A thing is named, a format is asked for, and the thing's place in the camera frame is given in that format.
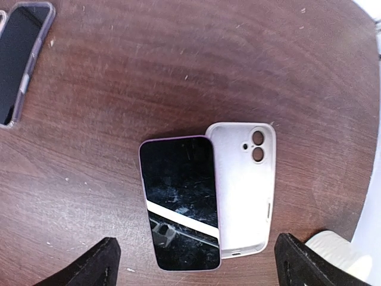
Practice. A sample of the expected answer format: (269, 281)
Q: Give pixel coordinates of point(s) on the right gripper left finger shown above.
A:
(98, 266)

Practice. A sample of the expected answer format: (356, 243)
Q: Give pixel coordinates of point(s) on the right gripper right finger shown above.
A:
(297, 264)

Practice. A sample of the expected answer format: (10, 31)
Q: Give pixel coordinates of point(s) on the white phone case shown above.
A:
(245, 161)

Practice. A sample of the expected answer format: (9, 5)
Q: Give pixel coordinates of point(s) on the phone in pink case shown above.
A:
(3, 18)

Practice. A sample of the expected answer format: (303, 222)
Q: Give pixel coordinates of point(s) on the cream ribbed mug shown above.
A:
(341, 253)

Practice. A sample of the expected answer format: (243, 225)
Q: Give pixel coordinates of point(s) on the phone in clear grey case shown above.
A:
(22, 37)

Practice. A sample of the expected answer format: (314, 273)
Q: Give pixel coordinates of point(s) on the purple phone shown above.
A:
(178, 179)

